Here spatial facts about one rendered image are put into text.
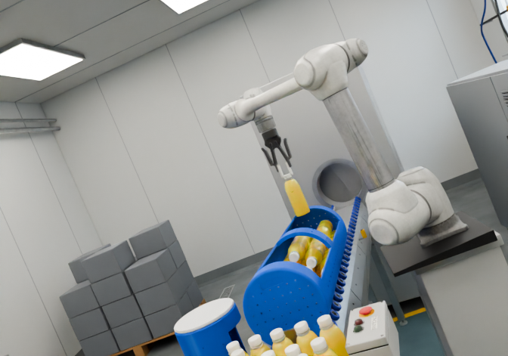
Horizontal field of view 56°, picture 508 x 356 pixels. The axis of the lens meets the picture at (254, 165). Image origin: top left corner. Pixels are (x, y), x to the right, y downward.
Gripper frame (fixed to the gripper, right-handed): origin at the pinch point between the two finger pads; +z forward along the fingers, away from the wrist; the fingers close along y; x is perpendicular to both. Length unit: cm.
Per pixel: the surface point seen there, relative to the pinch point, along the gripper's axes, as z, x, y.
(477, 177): 134, -465, -125
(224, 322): 46, 45, 37
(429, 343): 144, -88, -22
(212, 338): 49, 50, 42
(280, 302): 35, 76, 0
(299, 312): 40, 75, -5
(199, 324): 42, 49, 46
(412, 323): 144, -120, -13
